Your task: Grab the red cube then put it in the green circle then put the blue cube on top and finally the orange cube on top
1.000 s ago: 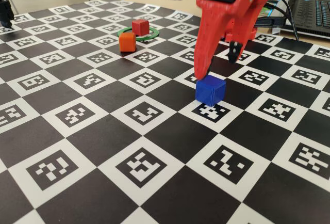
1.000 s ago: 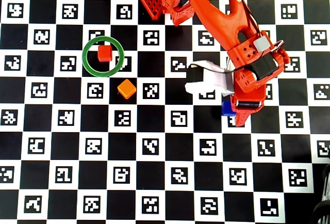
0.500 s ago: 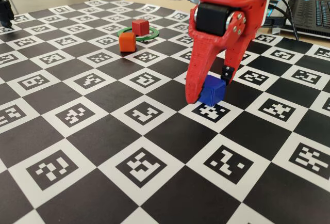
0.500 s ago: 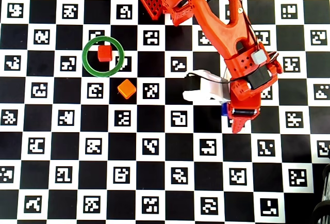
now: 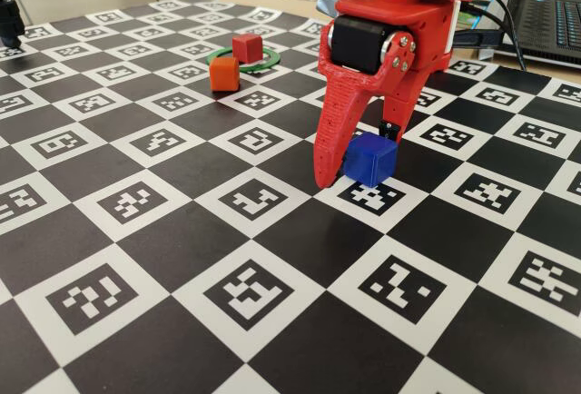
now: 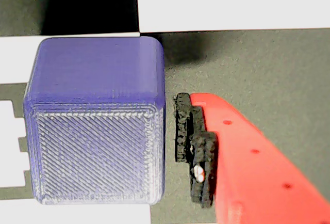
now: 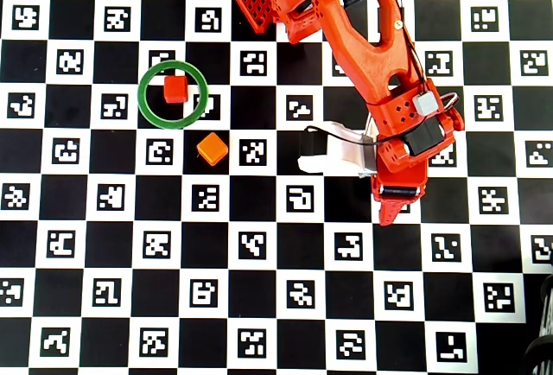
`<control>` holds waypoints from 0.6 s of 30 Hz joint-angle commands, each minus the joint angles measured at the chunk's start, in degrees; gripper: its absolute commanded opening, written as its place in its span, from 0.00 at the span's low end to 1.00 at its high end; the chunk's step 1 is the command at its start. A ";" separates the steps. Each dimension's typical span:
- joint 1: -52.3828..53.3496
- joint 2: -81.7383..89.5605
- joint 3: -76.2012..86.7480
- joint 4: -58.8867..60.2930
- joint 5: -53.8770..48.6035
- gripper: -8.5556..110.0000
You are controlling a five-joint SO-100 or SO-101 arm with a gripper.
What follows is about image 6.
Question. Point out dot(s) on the red gripper finger with black pad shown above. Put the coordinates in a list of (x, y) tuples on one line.
[(257, 182)]

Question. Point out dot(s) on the blue cube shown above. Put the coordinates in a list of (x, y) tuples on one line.
[(95, 131)]

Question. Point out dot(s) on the black white marker board mat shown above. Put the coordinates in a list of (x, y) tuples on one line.
[(257, 53)]

